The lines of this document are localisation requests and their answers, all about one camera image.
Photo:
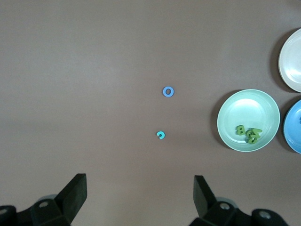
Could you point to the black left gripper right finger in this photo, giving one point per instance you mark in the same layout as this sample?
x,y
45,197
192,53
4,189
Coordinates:
x,y
207,202

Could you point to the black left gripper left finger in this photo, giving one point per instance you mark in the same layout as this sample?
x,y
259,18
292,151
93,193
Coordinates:
x,y
70,202

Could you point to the green letter u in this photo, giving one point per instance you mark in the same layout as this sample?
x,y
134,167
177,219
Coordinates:
x,y
251,141

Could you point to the green letter B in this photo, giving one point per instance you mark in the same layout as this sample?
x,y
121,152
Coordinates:
x,y
240,133

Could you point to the green letter N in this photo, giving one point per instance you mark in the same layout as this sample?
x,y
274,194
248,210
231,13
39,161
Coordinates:
x,y
257,133

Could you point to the teal letter c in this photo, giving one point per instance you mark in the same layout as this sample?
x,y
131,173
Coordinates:
x,y
160,132

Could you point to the green plate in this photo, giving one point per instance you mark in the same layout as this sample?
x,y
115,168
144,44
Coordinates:
x,y
247,108

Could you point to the blue plate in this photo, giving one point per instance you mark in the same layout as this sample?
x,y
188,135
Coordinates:
x,y
294,134

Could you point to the blue letter O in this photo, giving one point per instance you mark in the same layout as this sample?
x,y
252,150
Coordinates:
x,y
164,91

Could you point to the brown table cover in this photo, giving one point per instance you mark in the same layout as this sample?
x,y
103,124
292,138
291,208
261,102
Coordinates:
x,y
94,70

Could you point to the beige plate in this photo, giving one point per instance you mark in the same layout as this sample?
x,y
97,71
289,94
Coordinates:
x,y
294,61

